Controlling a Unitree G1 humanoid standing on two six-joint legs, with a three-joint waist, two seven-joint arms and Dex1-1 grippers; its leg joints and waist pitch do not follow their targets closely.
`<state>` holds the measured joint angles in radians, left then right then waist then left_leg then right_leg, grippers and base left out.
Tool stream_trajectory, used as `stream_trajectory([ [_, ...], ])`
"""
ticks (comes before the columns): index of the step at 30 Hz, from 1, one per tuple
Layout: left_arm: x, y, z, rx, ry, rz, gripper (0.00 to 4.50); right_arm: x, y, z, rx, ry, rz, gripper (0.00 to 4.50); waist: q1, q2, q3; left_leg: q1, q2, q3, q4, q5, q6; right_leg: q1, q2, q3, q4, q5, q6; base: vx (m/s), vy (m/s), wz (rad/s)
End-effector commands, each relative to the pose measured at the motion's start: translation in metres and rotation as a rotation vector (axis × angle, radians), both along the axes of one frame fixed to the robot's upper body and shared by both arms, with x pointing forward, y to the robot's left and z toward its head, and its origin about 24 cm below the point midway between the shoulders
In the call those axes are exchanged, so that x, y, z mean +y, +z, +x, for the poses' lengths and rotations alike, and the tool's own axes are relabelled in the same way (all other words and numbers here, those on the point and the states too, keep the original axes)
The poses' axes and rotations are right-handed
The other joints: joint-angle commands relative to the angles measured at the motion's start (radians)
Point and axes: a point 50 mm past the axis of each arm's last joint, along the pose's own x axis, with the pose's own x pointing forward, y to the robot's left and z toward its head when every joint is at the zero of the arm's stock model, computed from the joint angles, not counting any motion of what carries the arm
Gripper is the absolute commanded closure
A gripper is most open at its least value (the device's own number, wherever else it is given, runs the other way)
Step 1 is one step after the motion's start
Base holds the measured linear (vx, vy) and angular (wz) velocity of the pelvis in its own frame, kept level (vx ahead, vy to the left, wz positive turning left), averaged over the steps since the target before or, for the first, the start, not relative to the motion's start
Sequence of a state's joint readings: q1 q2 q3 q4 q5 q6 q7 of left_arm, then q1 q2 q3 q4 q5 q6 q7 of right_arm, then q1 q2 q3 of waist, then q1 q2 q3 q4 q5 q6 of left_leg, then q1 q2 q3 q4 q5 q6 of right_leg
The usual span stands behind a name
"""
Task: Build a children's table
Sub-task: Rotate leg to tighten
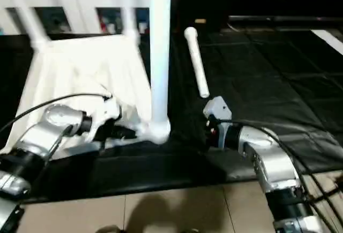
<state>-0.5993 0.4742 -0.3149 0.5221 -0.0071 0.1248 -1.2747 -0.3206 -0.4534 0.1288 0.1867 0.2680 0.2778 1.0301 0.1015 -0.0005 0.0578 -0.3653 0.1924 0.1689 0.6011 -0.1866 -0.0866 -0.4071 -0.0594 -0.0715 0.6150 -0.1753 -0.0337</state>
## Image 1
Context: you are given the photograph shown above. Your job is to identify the white plastic table top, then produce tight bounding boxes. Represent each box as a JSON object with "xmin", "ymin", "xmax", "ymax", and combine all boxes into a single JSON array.
[{"xmin": 3, "ymin": 33, "xmax": 172, "ymax": 156}]

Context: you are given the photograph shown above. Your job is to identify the white plastic table leg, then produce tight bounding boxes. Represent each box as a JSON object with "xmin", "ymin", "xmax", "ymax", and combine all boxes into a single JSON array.
[
  {"xmin": 3, "ymin": 0, "xmax": 50, "ymax": 50},
  {"xmin": 120, "ymin": 0, "xmax": 141, "ymax": 44},
  {"xmin": 148, "ymin": 0, "xmax": 173, "ymax": 144},
  {"xmin": 183, "ymin": 27, "xmax": 211, "ymax": 99}
]

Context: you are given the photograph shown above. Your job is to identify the black work mat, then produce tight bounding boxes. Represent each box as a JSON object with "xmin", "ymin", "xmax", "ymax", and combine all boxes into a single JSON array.
[{"xmin": 0, "ymin": 28, "xmax": 343, "ymax": 204}]

